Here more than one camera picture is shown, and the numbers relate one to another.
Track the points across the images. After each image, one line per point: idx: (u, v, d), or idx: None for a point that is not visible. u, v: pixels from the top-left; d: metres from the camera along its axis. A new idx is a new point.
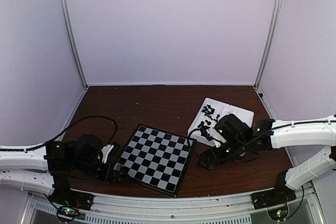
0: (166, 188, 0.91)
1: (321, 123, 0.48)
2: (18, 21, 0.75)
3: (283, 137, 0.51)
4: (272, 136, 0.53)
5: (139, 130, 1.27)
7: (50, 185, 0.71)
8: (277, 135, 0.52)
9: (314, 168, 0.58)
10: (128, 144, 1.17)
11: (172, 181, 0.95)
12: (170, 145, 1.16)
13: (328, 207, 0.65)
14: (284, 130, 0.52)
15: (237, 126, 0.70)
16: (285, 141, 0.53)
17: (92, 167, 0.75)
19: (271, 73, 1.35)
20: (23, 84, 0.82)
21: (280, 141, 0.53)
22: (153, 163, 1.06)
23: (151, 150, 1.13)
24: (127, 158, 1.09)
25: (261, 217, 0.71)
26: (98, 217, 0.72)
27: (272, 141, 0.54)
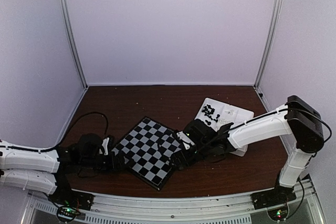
0: (152, 180, 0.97)
1: (271, 115, 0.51)
2: (18, 21, 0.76)
3: (235, 136, 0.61)
4: (230, 137, 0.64)
5: (143, 122, 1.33)
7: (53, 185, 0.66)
8: (232, 136, 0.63)
9: (293, 161, 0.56)
10: (129, 133, 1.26)
11: (159, 174, 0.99)
12: (168, 140, 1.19)
13: (328, 206, 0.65)
14: (237, 130, 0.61)
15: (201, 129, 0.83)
16: (244, 141, 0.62)
17: (97, 160, 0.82)
19: (271, 73, 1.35)
20: (23, 84, 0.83)
21: (238, 141, 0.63)
22: (147, 155, 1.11)
23: (147, 142, 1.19)
24: (124, 146, 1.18)
25: (261, 218, 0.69)
26: (99, 217, 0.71)
27: (231, 141, 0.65)
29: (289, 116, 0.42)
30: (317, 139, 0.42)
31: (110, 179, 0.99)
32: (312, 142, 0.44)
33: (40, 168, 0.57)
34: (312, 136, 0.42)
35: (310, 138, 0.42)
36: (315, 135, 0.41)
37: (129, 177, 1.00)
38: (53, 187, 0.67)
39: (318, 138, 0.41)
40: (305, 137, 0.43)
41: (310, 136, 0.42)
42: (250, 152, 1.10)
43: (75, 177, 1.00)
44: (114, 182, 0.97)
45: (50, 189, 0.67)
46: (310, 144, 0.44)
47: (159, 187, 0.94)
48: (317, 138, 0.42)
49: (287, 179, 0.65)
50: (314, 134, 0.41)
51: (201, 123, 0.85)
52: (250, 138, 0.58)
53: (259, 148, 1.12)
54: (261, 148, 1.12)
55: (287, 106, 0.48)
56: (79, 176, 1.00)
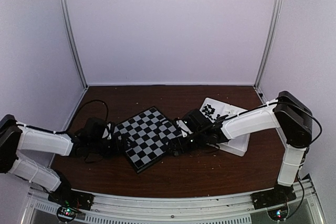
0: (135, 162, 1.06)
1: (261, 108, 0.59)
2: (18, 21, 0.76)
3: (228, 126, 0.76)
4: (223, 127, 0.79)
5: (149, 110, 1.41)
7: (56, 180, 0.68)
8: (224, 127, 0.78)
9: (287, 158, 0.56)
10: (134, 117, 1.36)
11: (144, 159, 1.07)
12: (165, 132, 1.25)
13: (328, 206, 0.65)
14: (230, 121, 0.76)
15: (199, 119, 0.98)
16: (237, 131, 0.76)
17: (102, 145, 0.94)
19: (271, 73, 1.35)
20: (23, 84, 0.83)
21: (231, 131, 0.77)
22: (140, 139, 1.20)
23: (146, 129, 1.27)
24: (124, 127, 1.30)
25: (261, 218, 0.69)
26: (99, 217, 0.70)
27: (224, 131, 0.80)
29: (278, 109, 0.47)
30: (304, 133, 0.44)
31: (110, 179, 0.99)
32: (301, 137, 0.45)
33: (51, 149, 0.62)
34: (299, 129, 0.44)
35: (297, 131, 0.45)
36: (301, 128, 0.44)
37: (129, 177, 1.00)
38: (56, 182, 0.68)
39: (305, 131, 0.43)
40: (292, 130, 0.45)
41: (297, 130, 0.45)
42: (250, 152, 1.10)
43: (75, 177, 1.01)
44: (114, 181, 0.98)
45: (53, 185, 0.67)
46: (298, 139, 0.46)
47: (138, 170, 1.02)
48: (304, 132, 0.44)
49: (285, 178, 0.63)
50: (301, 128, 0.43)
51: (200, 115, 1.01)
52: (240, 128, 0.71)
53: (259, 148, 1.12)
54: (260, 148, 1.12)
55: (279, 100, 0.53)
56: (79, 176, 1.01)
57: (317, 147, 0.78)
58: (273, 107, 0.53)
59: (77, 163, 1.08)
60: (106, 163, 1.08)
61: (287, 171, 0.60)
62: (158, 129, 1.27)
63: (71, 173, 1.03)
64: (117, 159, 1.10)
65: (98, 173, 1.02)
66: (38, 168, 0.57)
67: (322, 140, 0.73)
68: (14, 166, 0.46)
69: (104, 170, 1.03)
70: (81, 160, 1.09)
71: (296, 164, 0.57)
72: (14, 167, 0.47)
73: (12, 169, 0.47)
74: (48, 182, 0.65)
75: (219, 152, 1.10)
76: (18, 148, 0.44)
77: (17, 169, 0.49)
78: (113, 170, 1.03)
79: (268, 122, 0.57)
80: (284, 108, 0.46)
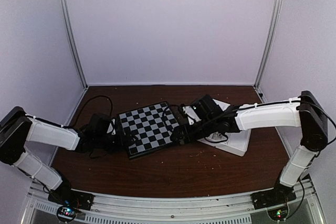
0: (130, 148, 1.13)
1: (282, 104, 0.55)
2: (18, 22, 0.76)
3: (243, 116, 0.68)
4: (237, 117, 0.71)
5: (159, 105, 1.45)
7: (58, 179, 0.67)
8: (240, 117, 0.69)
9: (296, 159, 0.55)
10: (144, 108, 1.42)
11: (139, 148, 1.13)
12: (167, 128, 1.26)
13: (328, 206, 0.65)
14: (247, 112, 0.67)
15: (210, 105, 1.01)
16: (252, 124, 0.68)
17: (106, 141, 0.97)
19: (271, 73, 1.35)
20: (23, 84, 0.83)
21: (244, 121, 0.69)
22: (142, 129, 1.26)
23: (150, 121, 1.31)
24: (132, 115, 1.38)
25: (261, 218, 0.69)
26: (99, 217, 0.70)
27: (238, 122, 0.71)
29: (302, 108, 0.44)
30: (321, 137, 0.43)
31: (109, 179, 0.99)
32: (316, 140, 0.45)
33: (59, 143, 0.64)
34: (316, 132, 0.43)
35: (314, 135, 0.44)
36: (319, 131, 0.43)
37: (129, 177, 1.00)
38: (57, 182, 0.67)
39: (322, 136, 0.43)
40: (310, 132, 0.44)
41: (314, 133, 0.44)
42: (250, 152, 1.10)
43: (75, 177, 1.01)
44: (113, 181, 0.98)
45: (54, 183, 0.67)
46: (313, 141, 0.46)
47: (130, 156, 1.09)
48: (322, 136, 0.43)
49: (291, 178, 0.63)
50: (319, 131, 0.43)
51: (211, 102, 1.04)
52: (256, 120, 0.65)
53: (259, 148, 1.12)
54: (261, 148, 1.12)
55: (301, 99, 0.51)
56: (79, 176, 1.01)
57: None
58: (296, 105, 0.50)
59: (77, 163, 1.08)
60: (106, 163, 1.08)
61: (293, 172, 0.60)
62: (161, 124, 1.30)
63: (71, 173, 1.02)
64: (117, 159, 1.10)
65: (98, 173, 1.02)
66: (42, 164, 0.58)
67: None
68: (20, 159, 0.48)
69: (104, 171, 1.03)
70: (81, 160, 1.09)
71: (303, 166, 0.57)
72: (21, 160, 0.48)
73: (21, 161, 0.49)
74: (49, 181, 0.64)
75: (219, 152, 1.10)
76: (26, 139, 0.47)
77: (24, 162, 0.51)
78: (112, 170, 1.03)
79: (288, 119, 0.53)
80: (307, 108, 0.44)
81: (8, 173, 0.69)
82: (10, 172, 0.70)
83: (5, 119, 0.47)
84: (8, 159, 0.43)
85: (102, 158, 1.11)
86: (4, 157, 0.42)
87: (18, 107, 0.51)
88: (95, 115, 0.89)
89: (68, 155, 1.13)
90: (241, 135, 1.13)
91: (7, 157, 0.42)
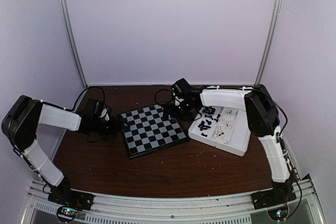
0: (130, 148, 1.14)
1: (237, 90, 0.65)
2: (17, 22, 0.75)
3: (205, 94, 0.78)
4: (201, 94, 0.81)
5: (158, 105, 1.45)
7: (59, 174, 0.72)
8: (204, 94, 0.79)
9: (269, 151, 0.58)
10: (144, 108, 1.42)
11: (138, 148, 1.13)
12: (168, 128, 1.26)
13: (329, 206, 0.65)
14: (208, 91, 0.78)
15: (184, 86, 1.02)
16: (210, 102, 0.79)
17: (101, 125, 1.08)
19: (271, 73, 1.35)
20: (24, 84, 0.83)
21: (206, 99, 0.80)
22: (142, 129, 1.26)
23: (150, 121, 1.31)
24: (132, 115, 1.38)
25: (261, 218, 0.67)
26: (98, 217, 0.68)
27: (201, 98, 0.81)
29: (248, 95, 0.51)
30: (263, 124, 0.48)
31: (110, 178, 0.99)
32: (260, 127, 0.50)
33: (64, 124, 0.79)
34: (260, 119, 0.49)
35: (258, 121, 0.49)
36: (262, 119, 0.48)
37: (129, 176, 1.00)
38: (59, 177, 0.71)
39: (263, 123, 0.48)
40: (256, 119, 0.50)
41: (258, 119, 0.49)
42: (250, 152, 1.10)
43: (75, 177, 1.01)
44: (114, 181, 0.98)
45: (57, 179, 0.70)
46: (258, 127, 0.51)
47: (130, 156, 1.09)
48: (263, 123, 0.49)
49: (280, 172, 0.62)
50: (260, 117, 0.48)
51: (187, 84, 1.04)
52: (214, 99, 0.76)
53: (259, 148, 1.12)
54: (260, 148, 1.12)
55: (253, 89, 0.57)
56: (80, 176, 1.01)
57: (318, 148, 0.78)
58: (245, 93, 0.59)
59: (77, 163, 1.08)
60: (106, 162, 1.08)
61: (276, 164, 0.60)
62: (161, 124, 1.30)
63: (71, 173, 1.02)
64: (117, 159, 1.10)
65: (98, 172, 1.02)
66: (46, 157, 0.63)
67: (323, 139, 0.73)
68: (33, 145, 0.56)
69: (104, 171, 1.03)
70: (82, 160, 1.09)
71: (279, 156, 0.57)
72: (33, 146, 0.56)
73: (32, 149, 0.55)
74: (52, 177, 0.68)
75: (219, 152, 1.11)
76: (35, 125, 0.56)
77: (35, 151, 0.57)
78: (113, 170, 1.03)
79: (239, 104, 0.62)
80: (252, 96, 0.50)
81: (7, 174, 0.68)
82: (9, 173, 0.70)
83: (14, 108, 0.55)
84: (25, 144, 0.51)
85: (102, 158, 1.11)
86: (24, 141, 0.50)
87: (23, 95, 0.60)
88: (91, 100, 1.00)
89: (67, 155, 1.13)
90: (241, 136, 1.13)
91: (24, 141, 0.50)
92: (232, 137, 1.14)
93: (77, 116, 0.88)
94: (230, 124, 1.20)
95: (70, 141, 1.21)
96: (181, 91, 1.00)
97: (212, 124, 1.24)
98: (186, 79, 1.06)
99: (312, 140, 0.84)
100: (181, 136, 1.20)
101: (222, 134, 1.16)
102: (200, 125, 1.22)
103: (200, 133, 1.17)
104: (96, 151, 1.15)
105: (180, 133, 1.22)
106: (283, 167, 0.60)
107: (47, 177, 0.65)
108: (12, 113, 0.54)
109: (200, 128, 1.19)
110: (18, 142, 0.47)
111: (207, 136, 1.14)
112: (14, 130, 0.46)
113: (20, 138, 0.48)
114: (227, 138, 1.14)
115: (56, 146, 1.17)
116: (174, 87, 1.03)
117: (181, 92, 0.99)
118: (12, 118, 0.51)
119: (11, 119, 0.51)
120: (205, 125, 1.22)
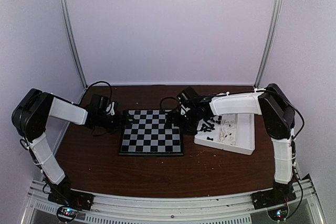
0: (124, 146, 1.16)
1: (248, 93, 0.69)
2: (18, 22, 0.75)
3: (215, 103, 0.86)
4: (211, 103, 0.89)
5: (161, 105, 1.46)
7: (61, 174, 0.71)
8: (214, 103, 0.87)
9: (278, 152, 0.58)
10: (154, 110, 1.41)
11: (130, 148, 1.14)
12: (166, 137, 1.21)
13: (327, 205, 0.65)
14: (218, 99, 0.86)
15: (192, 96, 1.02)
16: (221, 108, 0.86)
17: (106, 120, 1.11)
19: (272, 73, 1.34)
20: (24, 84, 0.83)
21: (216, 108, 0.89)
22: (141, 130, 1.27)
23: (153, 125, 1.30)
24: (140, 114, 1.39)
25: (261, 218, 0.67)
26: (98, 217, 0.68)
27: (212, 107, 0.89)
29: (262, 96, 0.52)
30: (281, 125, 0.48)
31: (109, 178, 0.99)
32: (277, 128, 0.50)
33: (71, 118, 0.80)
34: (277, 120, 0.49)
35: (276, 122, 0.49)
36: (279, 119, 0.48)
37: (129, 176, 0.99)
38: (60, 176, 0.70)
39: (282, 123, 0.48)
40: (273, 120, 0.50)
41: (276, 120, 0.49)
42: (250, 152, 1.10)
43: (75, 177, 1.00)
44: (113, 181, 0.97)
45: (58, 178, 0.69)
46: (276, 129, 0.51)
47: (120, 152, 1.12)
48: (281, 125, 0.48)
49: (285, 174, 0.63)
50: (277, 118, 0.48)
51: (195, 93, 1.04)
52: (227, 105, 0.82)
53: (259, 148, 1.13)
54: (260, 148, 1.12)
55: (266, 89, 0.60)
56: (80, 176, 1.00)
57: (318, 148, 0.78)
58: (258, 95, 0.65)
59: (77, 163, 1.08)
60: (106, 163, 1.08)
61: (281, 166, 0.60)
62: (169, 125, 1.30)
63: (70, 173, 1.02)
64: (117, 159, 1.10)
65: (97, 173, 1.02)
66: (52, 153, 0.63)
67: (323, 139, 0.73)
68: (41, 137, 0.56)
69: (104, 171, 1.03)
70: (81, 160, 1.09)
71: (287, 160, 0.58)
72: (41, 139, 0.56)
73: (40, 142, 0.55)
74: (54, 176, 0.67)
75: (219, 152, 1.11)
76: (45, 117, 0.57)
77: (41, 146, 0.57)
78: (112, 170, 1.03)
79: (252, 106, 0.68)
80: (267, 97, 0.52)
81: (6, 174, 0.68)
82: (9, 173, 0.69)
83: (25, 100, 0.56)
84: (34, 136, 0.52)
85: (102, 158, 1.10)
86: (34, 132, 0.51)
87: (33, 89, 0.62)
88: (95, 95, 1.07)
89: (67, 155, 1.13)
90: (245, 135, 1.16)
91: (34, 132, 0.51)
92: (237, 137, 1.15)
93: (84, 110, 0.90)
94: (232, 125, 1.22)
95: (70, 141, 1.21)
96: (188, 99, 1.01)
97: (216, 126, 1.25)
98: (192, 87, 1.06)
99: (312, 140, 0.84)
100: (176, 150, 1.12)
101: (229, 135, 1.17)
102: (203, 127, 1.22)
103: (205, 138, 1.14)
104: (96, 150, 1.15)
105: (176, 146, 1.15)
106: (290, 171, 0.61)
107: (49, 174, 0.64)
108: (23, 105, 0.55)
109: (203, 131, 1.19)
110: (29, 133, 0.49)
111: (213, 139, 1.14)
112: (25, 121, 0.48)
113: (31, 129, 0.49)
114: (233, 138, 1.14)
115: (56, 144, 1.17)
116: (181, 96, 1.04)
117: (189, 101, 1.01)
118: (22, 109, 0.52)
119: (21, 111, 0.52)
120: (209, 127, 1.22)
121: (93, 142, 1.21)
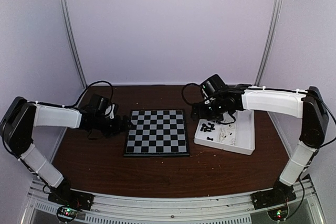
0: (128, 147, 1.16)
1: (289, 93, 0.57)
2: (17, 22, 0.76)
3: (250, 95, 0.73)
4: (243, 95, 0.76)
5: (160, 105, 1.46)
7: (59, 176, 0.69)
8: (247, 95, 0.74)
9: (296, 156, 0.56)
10: (158, 110, 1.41)
11: (135, 150, 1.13)
12: (171, 137, 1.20)
13: (328, 208, 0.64)
14: (254, 92, 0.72)
15: (218, 85, 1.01)
16: (255, 104, 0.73)
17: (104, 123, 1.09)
19: (272, 73, 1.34)
20: (24, 83, 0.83)
21: (249, 102, 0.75)
22: (145, 131, 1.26)
23: (157, 125, 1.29)
24: (144, 114, 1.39)
25: (262, 218, 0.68)
26: (98, 217, 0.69)
27: (244, 100, 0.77)
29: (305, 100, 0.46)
30: (318, 135, 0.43)
31: (110, 178, 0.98)
32: (313, 136, 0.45)
33: (63, 123, 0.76)
34: (316, 128, 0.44)
35: (313, 130, 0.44)
36: (317, 128, 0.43)
37: (129, 177, 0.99)
38: (58, 180, 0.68)
39: (319, 133, 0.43)
40: (310, 127, 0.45)
41: (313, 128, 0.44)
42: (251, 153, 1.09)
43: (75, 177, 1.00)
44: (114, 182, 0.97)
45: (56, 181, 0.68)
46: (312, 136, 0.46)
47: (125, 154, 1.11)
48: (319, 134, 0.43)
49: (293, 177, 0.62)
50: (317, 126, 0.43)
51: (220, 82, 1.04)
52: (262, 102, 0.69)
53: (260, 148, 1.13)
54: (260, 148, 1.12)
55: (306, 92, 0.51)
56: (80, 176, 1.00)
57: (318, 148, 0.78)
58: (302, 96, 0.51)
59: (77, 163, 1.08)
60: (106, 163, 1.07)
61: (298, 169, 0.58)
62: (174, 125, 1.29)
63: (70, 173, 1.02)
64: (117, 159, 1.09)
65: (98, 173, 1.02)
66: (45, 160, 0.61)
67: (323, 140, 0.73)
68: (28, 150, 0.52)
69: (105, 171, 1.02)
70: (81, 160, 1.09)
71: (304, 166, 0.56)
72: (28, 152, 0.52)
73: (28, 153, 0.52)
74: (52, 178, 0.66)
75: (219, 152, 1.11)
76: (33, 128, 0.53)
77: (31, 156, 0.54)
78: (113, 171, 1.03)
79: (291, 108, 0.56)
80: (312, 101, 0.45)
81: (7, 174, 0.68)
82: (9, 173, 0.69)
83: (11, 110, 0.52)
84: (21, 149, 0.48)
85: (102, 158, 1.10)
86: (19, 146, 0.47)
87: (20, 97, 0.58)
88: (95, 96, 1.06)
89: (67, 155, 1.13)
90: (245, 136, 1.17)
91: (19, 147, 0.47)
92: (237, 137, 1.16)
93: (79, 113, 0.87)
94: (233, 125, 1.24)
95: (70, 141, 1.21)
96: (214, 88, 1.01)
97: (216, 126, 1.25)
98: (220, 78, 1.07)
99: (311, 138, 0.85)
100: (181, 150, 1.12)
101: (229, 135, 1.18)
102: (203, 127, 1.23)
103: (206, 138, 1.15)
104: (97, 150, 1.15)
105: (181, 146, 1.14)
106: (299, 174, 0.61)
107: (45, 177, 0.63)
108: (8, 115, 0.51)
109: (203, 131, 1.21)
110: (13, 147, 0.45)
111: (213, 139, 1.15)
112: (9, 134, 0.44)
113: (15, 144, 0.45)
114: (233, 138, 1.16)
115: (55, 145, 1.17)
116: (206, 85, 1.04)
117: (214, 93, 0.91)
118: (7, 121, 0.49)
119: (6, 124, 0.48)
120: (209, 127, 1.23)
121: (94, 142, 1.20)
